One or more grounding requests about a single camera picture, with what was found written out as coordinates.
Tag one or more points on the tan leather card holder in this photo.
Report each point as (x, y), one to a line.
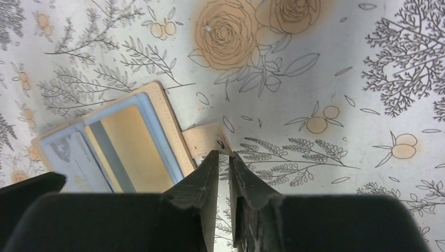
(178, 149)

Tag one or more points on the floral patterned table mat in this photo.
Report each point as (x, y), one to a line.
(317, 96)

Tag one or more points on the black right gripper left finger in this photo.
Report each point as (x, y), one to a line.
(180, 219)

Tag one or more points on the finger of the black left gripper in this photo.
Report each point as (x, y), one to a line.
(16, 198)

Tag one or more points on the gold credit card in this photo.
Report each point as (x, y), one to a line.
(128, 153)

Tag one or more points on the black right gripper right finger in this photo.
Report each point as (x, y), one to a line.
(265, 220)

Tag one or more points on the blue credit card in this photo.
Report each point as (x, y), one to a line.
(68, 154)

